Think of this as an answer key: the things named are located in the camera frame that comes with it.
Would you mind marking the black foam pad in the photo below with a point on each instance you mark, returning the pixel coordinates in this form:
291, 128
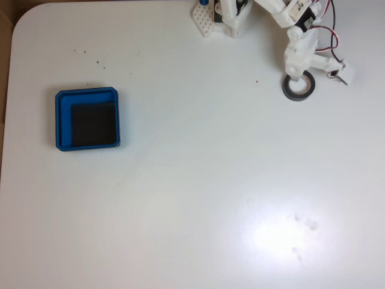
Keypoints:
93, 125

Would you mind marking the black tape roll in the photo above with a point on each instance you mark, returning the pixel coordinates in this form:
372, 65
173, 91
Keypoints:
296, 95

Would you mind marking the blue box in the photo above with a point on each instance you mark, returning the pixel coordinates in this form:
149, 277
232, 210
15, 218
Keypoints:
63, 120

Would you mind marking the white camera box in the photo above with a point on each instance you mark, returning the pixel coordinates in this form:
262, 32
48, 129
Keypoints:
346, 73

